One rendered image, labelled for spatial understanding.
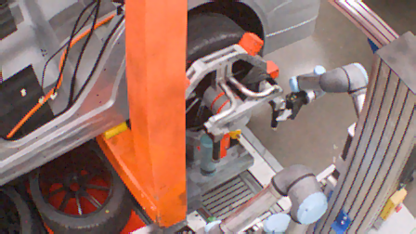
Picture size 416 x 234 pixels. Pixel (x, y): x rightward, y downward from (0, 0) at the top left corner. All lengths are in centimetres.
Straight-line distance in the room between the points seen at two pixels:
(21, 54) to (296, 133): 201
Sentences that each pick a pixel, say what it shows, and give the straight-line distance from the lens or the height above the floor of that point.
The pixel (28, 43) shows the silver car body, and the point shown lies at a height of 92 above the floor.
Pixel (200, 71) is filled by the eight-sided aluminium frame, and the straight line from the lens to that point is 265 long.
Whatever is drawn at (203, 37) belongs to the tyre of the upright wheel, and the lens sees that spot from 272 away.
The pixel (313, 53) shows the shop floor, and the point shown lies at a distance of 450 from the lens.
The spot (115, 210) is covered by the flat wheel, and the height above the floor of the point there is 50.
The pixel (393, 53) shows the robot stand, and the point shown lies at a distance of 157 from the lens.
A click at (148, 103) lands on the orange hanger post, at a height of 145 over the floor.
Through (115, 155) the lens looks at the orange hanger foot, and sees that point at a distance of 291.
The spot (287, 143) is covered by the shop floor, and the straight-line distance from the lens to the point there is 385.
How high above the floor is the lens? 299
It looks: 49 degrees down
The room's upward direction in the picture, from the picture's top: 2 degrees clockwise
